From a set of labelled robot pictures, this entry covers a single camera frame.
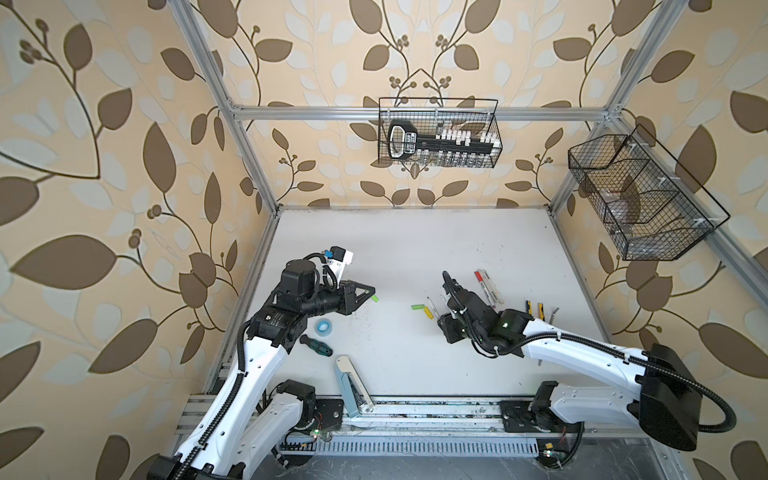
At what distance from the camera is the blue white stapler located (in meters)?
0.75

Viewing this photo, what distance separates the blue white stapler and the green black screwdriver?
0.14ft

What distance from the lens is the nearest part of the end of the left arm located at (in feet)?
1.82

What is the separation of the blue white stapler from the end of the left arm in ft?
0.81

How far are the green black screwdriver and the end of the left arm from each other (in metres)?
0.26

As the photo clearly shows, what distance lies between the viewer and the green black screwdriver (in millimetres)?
846
